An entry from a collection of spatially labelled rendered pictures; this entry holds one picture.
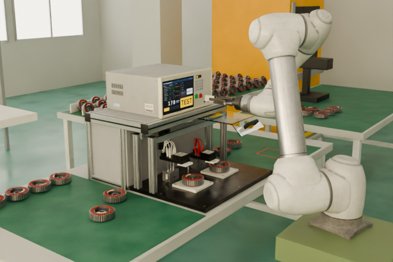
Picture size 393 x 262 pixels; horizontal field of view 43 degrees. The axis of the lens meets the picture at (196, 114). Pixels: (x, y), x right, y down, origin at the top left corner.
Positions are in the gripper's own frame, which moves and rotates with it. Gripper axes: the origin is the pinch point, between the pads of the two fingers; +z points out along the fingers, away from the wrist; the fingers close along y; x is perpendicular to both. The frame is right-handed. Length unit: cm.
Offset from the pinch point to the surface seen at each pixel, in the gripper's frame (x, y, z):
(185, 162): -29.8, -20.4, 0.9
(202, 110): -7.4, 1.4, 6.5
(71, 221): -44, -82, 16
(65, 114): -44, 52, 185
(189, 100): -1.1, -6.2, 9.4
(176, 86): 7.5, -16.4, 9.4
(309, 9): 40, 379, 116
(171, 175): -37.8, -22.4, 8.5
